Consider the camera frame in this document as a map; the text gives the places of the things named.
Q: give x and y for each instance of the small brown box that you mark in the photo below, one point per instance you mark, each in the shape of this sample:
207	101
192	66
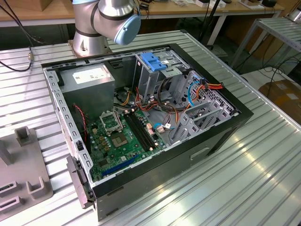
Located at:
44	4

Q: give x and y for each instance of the large cardboard box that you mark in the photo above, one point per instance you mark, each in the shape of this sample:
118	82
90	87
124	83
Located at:
282	99

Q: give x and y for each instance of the metal slat side table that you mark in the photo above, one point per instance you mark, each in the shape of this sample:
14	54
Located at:
279	29

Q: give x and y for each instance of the small pale board connector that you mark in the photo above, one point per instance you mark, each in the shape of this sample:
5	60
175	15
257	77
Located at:
151	133
149	126

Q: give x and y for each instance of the grey parts rack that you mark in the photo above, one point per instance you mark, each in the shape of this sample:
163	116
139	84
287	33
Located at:
21	164

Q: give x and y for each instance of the small black device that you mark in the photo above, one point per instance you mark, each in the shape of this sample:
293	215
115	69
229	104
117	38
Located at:
269	2

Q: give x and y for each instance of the white box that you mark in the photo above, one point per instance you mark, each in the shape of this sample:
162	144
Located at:
202	2

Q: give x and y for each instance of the black open PC case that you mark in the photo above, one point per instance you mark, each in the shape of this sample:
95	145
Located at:
164	169

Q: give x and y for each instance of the CPU socket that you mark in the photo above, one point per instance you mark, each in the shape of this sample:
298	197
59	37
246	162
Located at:
110	122

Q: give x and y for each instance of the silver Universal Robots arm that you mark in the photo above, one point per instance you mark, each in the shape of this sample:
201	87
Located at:
87	28

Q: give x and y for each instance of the grey metal disk bay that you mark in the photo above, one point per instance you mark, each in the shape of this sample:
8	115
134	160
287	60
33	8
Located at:
191	129

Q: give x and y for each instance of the black case fan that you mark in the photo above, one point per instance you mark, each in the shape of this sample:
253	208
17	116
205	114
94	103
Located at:
78	122

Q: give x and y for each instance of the wooden workbench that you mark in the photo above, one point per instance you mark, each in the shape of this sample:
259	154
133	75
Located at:
28	13

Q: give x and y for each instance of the silver metal cylinder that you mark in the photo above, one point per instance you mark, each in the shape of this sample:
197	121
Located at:
295	15

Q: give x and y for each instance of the grey metal drive cage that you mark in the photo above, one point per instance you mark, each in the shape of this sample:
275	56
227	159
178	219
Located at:
147	84

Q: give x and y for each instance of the grey power supply unit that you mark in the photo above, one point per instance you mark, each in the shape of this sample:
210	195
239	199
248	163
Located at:
89	94

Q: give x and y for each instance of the black RAM slot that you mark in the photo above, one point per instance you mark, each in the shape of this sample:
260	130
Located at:
142	130
137	133
145	128

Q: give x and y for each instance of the blue expansion slot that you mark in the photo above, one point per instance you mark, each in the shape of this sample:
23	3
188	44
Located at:
120	165

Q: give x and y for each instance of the green motherboard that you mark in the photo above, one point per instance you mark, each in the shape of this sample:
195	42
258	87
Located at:
110	153

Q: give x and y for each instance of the blue plastic cage latch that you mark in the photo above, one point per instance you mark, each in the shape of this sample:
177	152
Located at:
152	62

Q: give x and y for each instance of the black stand pole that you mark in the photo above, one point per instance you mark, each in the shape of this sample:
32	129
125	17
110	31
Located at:
211	21

